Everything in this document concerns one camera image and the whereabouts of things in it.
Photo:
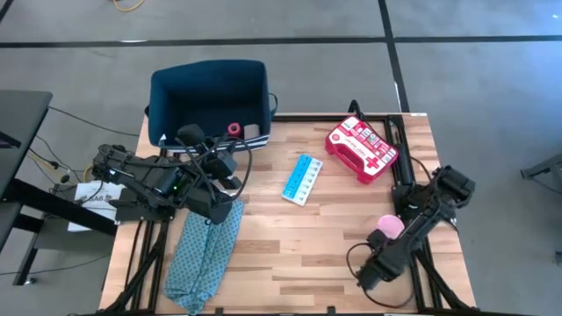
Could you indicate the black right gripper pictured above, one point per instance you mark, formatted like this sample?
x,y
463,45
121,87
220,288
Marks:
x,y
377,238

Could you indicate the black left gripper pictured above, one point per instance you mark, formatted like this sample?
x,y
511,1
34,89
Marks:
x,y
221,164

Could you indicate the clear container with pink lid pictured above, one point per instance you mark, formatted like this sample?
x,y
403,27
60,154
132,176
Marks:
x,y
391,224

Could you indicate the pink bandage roll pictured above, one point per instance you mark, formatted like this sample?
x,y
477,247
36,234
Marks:
x,y
230,131

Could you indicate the red first aid case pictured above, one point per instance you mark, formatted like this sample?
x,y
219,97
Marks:
x,y
360,149

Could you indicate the blue white pill organizer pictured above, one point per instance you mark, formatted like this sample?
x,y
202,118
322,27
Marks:
x,y
300,180

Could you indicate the teal flower-patterned cloth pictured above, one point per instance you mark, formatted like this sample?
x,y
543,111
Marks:
x,y
202,263

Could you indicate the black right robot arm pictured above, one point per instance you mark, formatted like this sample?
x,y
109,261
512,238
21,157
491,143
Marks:
x,y
417,224

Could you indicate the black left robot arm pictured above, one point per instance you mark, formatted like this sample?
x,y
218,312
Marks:
x,y
153,175

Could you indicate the navy white striped fabric basket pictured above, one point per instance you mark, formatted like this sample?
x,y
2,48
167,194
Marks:
x,y
206,96

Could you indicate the small white tag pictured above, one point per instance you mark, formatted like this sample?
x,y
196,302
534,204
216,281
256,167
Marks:
x,y
162,138

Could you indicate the white printed paper sheet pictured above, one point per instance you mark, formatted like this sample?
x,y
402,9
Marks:
x,y
94,189

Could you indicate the black desk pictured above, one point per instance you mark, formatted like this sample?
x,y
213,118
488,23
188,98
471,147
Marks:
x,y
22,123

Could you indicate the grey stand base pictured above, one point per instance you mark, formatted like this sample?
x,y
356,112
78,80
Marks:
x,y
544,171

